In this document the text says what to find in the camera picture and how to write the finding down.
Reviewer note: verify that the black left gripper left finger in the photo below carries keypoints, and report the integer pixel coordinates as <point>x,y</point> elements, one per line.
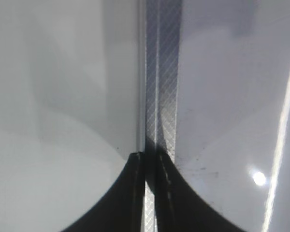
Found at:
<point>120,209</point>

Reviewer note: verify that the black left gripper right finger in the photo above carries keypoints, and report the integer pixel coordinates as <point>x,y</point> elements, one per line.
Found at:
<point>178,207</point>

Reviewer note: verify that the white whiteboard with grey frame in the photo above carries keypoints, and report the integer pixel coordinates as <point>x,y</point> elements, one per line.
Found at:
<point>217,91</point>

